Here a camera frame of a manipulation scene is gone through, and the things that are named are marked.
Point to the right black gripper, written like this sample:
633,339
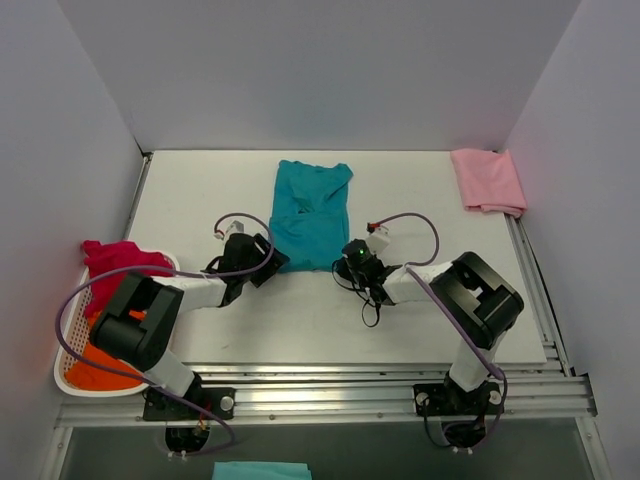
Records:
345,265

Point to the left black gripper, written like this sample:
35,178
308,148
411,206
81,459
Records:
267,259

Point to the teal t-shirt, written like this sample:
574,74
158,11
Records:
309,219

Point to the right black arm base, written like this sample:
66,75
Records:
447,399

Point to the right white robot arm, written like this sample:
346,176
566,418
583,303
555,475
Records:
480,304

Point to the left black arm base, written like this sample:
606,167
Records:
220,401

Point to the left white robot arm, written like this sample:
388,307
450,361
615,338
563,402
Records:
137,324

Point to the folded pink t-shirt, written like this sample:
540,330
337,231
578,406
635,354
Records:
488,182

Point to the crimson red t-shirt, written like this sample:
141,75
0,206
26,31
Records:
102,258

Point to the white perforated basket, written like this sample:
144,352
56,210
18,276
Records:
76,331

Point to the orange t-shirt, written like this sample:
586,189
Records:
89,378

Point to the teal folded cloth bottom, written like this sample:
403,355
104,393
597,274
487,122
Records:
237,470

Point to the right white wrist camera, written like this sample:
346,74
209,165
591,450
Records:
378,238

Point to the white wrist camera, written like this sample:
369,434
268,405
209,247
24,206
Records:
378,238
235,227

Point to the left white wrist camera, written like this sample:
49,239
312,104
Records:
235,227

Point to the aluminium mounting rail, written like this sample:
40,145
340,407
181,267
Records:
274,395

